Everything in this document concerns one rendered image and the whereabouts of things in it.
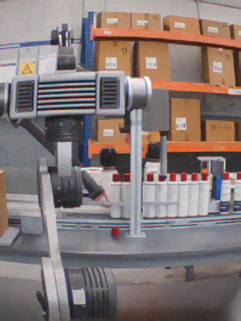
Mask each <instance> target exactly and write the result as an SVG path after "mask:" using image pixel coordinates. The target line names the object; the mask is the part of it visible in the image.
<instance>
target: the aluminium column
mask: <svg viewBox="0 0 241 321"><path fill-rule="evenodd" d="M131 120H142V116H141V110H140V109H133V111H132V112H131ZM140 235H141V126H131V236H140Z"/></svg>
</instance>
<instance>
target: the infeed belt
mask: <svg viewBox="0 0 241 321"><path fill-rule="evenodd" d="M21 213H22V212H10V211H8V217H19V216H20V214H21ZM235 215H241V213H238V214H233V212H232V211H231V212H230V213H229V214H226V215H220V214H219V213H208V215H207V216H197V217H223V216H235ZM55 216H56V219H64V220H74V219H85V220H130V219H124V218H118V219H114V218H110V216H105V217H104V216H75V215H55ZM197 217H189V216H187V217H182V218H197ZM156 219H180V218H179V217H173V218H170V217H161V218H145V217H143V218H142V220H156Z"/></svg>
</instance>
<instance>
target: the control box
mask: <svg viewBox="0 0 241 321"><path fill-rule="evenodd" d="M151 94H152V101H151V108H150V109H149V110H141V116H142V120H141V131H149V132H155V131H163V130H169V101H168V89H159V88H151Z"/></svg>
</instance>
